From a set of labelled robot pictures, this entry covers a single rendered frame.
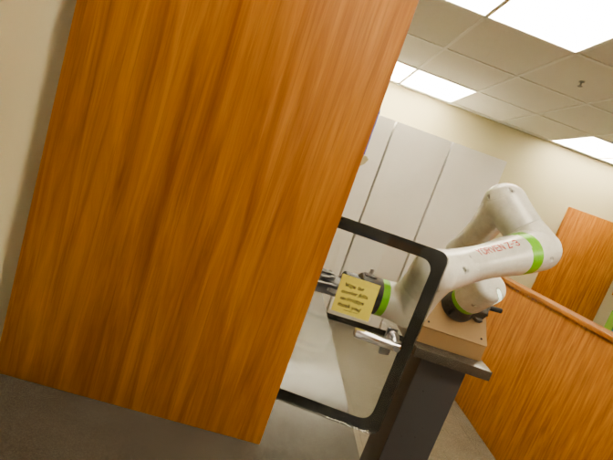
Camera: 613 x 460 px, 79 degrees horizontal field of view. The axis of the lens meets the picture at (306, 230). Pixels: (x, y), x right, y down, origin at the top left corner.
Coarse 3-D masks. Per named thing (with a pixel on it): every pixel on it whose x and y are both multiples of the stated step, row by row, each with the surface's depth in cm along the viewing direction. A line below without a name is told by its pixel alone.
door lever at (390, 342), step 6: (354, 330) 68; (360, 330) 68; (354, 336) 68; (360, 336) 68; (366, 336) 68; (372, 336) 68; (378, 336) 68; (390, 336) 72; (396, 336) 72; (372, 342) 68; (378, 342) 68; (384, 342) 68; (390, 342) 68; (396, 342) 68; (390, 348) 68; (396, 348) 67
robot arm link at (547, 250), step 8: (528, 224) 105; (536, 224) 105; (544, 224) 106; (512, 232) 108; (520, 232) 103; (528, 232) 103; (536, 232) 103; (544, 232) 103; (552, 232) 105; (528, 240) 98; (536, 240) 99; (544, 240) 100; (552, 240) 102; (536, 248) 98; (544, 248) 99; (552, 248) 100; (560, 248) 102; (536, 256) 97; (544, 256) 99; (552, 256) 101; (560, 256) 103; (536, 264) 98; (544, 264) 100; (552, 264) 102; (528, 272) 99
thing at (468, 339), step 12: (432, 312) 156; (444, 312) 157; (432, 324) 153; (444, 324) 154; (456, 324) 155; (468, 324) 157; (480, 324) 158; (420, 336) 153; (432, 336) 153; (444, 336) 153; (456, 336) 153; (468, 336) 154; (480, 336) 155; (444, 348) 154; (456, 348) 154; (468, 348) 154; (480, 348) 154
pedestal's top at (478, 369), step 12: (420, 348) 147; (432, 348) 151; (432, 360) 147; (444, 360) 147; (456, 360) 147; (468, 360) 152; (480, 360) 157; (468, 372) 148; (480, 372) 147; (492, 372) 147
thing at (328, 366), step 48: (336, 240) 71; (384, 240) 70; (336, 288) 72; (384, 288) 72; (432, 288) 71; (336, 336) 74; (384, 336) 73; (288, 384) 76; (336, 384) 75; (384, 384) 74
